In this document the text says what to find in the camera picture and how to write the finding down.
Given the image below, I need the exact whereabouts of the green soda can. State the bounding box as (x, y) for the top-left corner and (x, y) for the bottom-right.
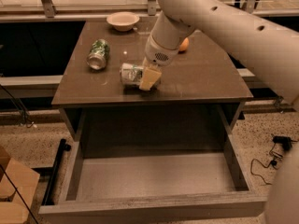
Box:
(87, 39), (110, 70)

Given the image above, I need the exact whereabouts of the grey cabinet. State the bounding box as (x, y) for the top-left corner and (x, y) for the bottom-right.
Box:
(52, 20), (252, 158)

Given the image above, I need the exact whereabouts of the black power adapter with cable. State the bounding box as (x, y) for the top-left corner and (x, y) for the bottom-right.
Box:
(249, 135), (295, 186)

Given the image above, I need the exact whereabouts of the open grey top drawer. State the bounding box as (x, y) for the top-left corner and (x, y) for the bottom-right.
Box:
(39, 105), (266, 224)

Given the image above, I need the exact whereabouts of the white bowl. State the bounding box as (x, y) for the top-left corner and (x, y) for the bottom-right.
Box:
(107, 12), (139, 32)

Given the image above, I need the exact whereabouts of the black cable left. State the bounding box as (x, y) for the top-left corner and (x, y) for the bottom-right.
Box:
(0, 83), (37, 129)

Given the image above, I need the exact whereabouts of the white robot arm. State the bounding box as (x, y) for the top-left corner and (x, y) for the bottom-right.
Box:
(143, 0), (299, 110)

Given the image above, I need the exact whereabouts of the black floor bar left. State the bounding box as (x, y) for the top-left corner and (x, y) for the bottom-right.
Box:
(42, 139), (71, 205)

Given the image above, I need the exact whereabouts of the cardboard box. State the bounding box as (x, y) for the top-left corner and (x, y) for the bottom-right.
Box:
(0, 147), (39, 224)

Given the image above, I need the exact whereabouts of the orange fruit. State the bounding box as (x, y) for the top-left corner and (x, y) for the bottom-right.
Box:
(178, 37), (189, 52)

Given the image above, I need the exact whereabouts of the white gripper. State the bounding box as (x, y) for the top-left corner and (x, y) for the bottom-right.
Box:
(139, 35), (179, 91)

